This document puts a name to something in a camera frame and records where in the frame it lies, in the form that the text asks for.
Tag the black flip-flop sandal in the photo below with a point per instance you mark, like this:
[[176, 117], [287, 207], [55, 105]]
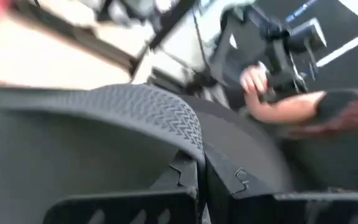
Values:
[[73, 155]]

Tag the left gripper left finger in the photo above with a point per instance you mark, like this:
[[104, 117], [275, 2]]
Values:
[[185, 177]]

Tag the person's hand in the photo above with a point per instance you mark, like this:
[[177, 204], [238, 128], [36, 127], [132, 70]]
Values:
[[253, 81]]

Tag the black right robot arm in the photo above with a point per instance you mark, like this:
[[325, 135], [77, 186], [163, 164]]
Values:
[[275, 46]]

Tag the person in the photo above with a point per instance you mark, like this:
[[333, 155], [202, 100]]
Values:
[[337, 102]]

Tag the person's forearm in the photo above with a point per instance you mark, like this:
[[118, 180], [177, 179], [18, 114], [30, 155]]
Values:
[[287, 109]]

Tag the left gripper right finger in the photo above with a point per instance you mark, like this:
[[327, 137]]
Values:
[[225, 189]]

